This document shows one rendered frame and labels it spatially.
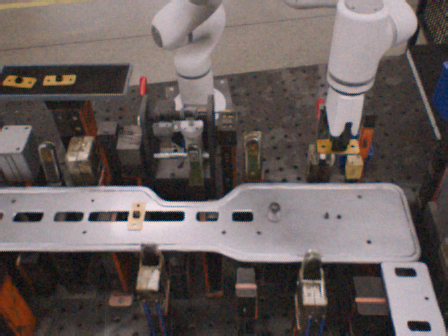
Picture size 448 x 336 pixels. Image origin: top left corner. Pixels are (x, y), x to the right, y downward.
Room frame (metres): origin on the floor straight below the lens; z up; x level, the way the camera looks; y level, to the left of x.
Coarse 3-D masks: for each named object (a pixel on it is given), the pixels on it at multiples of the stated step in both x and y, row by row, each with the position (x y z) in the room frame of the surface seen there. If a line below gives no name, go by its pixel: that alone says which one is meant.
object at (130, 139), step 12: (120, 132) 0.98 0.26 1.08; (132, 132) 0.98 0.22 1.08; (120, 144) 0.94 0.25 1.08; (132, 144) 0.94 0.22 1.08; (120, 156) 0.92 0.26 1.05; (132, 156) 0.92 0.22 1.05; (144, 156) 0.95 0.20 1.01; (132, 168) 0.92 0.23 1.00; (144, 168) 0.92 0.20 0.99; (132, 180) 0.93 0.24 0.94; (144, 180) 0.93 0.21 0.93; (156, 192) 0.99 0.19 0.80; (156, 216) 0.94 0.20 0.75
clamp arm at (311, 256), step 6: (306, 252) 0.56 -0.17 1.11; (312, 252) 0.56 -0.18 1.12; (318, 252) 0.56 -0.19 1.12; (306, 258) 0.55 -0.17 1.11; (312, 258) 0.55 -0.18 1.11; (318, 258) 0.55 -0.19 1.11; (306, 264) 0.55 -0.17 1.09; (312, 264) 0.55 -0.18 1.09; (318, 264) 0.55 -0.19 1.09; (306, 270) 0.56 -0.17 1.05; (312, 270) 0.56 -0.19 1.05; (318, 270) 0.56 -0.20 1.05; (306, 276) 0.56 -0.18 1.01; (312, 276) 0.56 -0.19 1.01
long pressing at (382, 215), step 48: (0, 192) 0.87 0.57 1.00; (48, 192) 0.86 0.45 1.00; (96, 192) 0.85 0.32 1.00; (144, 192) 0.84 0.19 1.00; (240, 192) 0.82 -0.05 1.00; (288, 192) 0.81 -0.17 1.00; (336, 192) 0.80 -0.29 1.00; (384, 192) 0.79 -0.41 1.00; (0, 240) 0.72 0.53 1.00; (48, 240) 0.71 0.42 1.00; (96, 240) 0.70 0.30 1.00; (144, 240) 0.69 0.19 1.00; (192, 240) 0.68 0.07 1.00; (240, 240) 0.67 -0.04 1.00; (288, 240) 0.67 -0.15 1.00; (336, 240) 0.66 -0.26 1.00; (384, 240) 0.65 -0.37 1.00
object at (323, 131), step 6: (324, 108) 0.89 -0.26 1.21; (318, 114) 0.89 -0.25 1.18; (324, 114) 0.88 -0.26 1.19; (318, 120) 0.88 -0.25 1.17; (324, 120) 0.85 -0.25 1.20; (318, 126) 0.88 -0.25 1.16; (324, 126) 0.88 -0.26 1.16; (318, 132) 0.87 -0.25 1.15; (324, 132) 0.88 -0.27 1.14; (318, 138) 0.87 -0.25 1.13; (324, 138) 0.87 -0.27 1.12; (318, 156) 0.86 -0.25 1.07
